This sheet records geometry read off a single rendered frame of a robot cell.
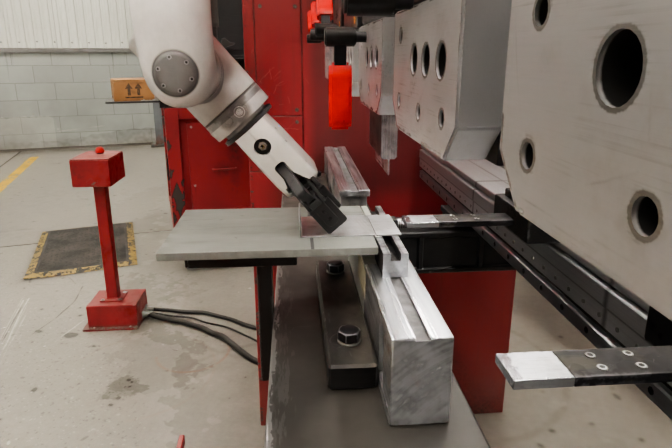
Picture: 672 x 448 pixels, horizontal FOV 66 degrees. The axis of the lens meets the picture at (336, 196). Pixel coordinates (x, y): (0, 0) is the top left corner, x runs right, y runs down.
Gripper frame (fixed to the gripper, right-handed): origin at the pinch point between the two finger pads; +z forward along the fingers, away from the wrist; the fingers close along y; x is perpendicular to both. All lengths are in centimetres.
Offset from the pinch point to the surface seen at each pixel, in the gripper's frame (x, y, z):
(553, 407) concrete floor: -1, 85, 136
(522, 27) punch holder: -15, -50, -15
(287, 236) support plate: 5.7, -3.3, -1.7
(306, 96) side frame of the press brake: -7, 86, -5
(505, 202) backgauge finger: -19.3, 2.2, 17.1
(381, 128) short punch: -12.2, -4.3, -4.6
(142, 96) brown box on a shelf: 58, 217, -48
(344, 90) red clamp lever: -11.1, -15.6, -12.5
